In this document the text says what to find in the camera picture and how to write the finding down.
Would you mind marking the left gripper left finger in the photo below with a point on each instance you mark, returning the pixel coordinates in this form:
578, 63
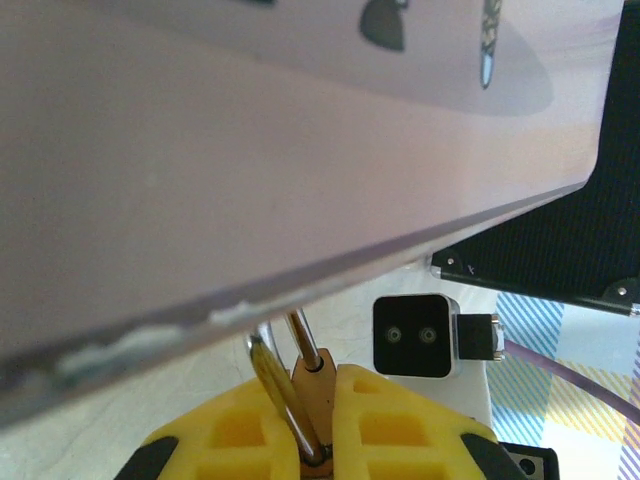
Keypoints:
225, 435

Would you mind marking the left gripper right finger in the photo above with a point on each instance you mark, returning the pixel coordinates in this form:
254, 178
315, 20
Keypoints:
400, 435

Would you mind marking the brass padlock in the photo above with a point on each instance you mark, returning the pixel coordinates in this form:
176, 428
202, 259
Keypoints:
312, 390

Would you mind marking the black briefcase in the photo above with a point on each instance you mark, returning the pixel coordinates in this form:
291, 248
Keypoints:
575, 225

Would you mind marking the pink tin box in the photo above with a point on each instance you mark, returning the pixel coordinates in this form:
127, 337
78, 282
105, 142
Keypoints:
250, 175

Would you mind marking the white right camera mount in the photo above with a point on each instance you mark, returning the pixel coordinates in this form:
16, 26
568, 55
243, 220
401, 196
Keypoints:
450, 400

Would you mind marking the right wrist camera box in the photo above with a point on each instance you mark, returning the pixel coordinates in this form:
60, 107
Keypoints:
410, 335

